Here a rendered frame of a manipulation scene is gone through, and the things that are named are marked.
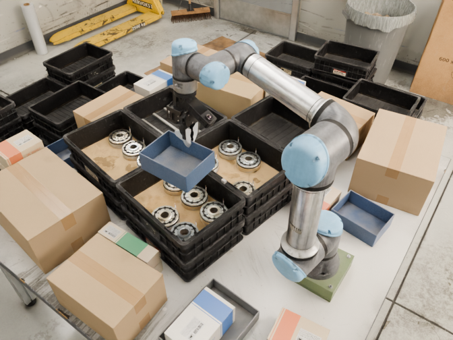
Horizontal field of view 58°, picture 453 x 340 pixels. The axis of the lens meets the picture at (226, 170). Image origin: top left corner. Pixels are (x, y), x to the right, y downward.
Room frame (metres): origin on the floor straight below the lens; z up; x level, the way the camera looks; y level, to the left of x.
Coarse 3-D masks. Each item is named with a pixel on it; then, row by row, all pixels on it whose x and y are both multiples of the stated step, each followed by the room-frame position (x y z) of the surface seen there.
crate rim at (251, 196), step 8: (232, 120) 1.48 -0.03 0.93; (216, 128) 1.43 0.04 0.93; (200, 136) 1.37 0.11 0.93; (256, 136) 1.37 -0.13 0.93; (272, 144) 1.31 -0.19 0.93; (280, 152) 1.27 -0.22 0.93; (216, 176) 1.13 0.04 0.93; (280, 176) 1.13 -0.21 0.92; (232, 184) 1.08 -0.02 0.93; (264, 184) 1.08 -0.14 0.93; (272, 184) 1.10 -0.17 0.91; (240, 192) 1.04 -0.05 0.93; (256, 192) 1.04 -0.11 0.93; (248, 200) 1.01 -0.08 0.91
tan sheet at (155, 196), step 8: (160, 184) 1.18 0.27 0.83; (144, 192) 1.14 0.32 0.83; (152, 192) 1.14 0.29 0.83; (160, 192) 1.14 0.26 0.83; (144, 200) 1.09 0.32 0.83; (152, 200) 1.09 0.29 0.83; (160, 200) 1.09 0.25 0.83; (168, 200) 1.09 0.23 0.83; (176, 200) 1.09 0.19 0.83; (208, 200) 1.09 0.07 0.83; (152, 208) 1.05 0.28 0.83; (176, 208) 1.05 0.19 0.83; (184, 208) 1.05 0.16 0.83; (184, 216) 1.01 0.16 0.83; (192, 216) 1.01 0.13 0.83; (200, 224) 0.98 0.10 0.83
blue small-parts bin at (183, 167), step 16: (160, 144) 1.10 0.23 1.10; (176, 144) 1.12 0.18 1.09; (192, 144) 1.08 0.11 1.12; (144, 160) 1.01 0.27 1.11; (160, 160) 1.06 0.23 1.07; (176, 160) 1.06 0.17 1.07; (192, 160) 1.06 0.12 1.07; (208, 160) 1.00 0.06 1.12; (160, 176) 0.97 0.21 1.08; (176, 176) 0.93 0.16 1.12; (192, 176) 0.93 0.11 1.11
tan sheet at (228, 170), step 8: (216, 152) 1.38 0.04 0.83; (224, 160) 1.33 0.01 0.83; (232, 160) 1.33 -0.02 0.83; (224, 168) 1.28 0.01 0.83; (232, 168) 1.28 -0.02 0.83; (264, 168) 1.28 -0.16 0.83; (272, 168) 1.28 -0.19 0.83; (224, 176) 1.23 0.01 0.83; (232, 176) 1.23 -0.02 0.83; (240, 176) 1.23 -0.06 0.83; (248, 176) 1.23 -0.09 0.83; (256, 176) 1.23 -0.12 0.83; (264, 176) 1.23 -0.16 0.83; (272, 176) 1.23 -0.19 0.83; (256, 184) 1.18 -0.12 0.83
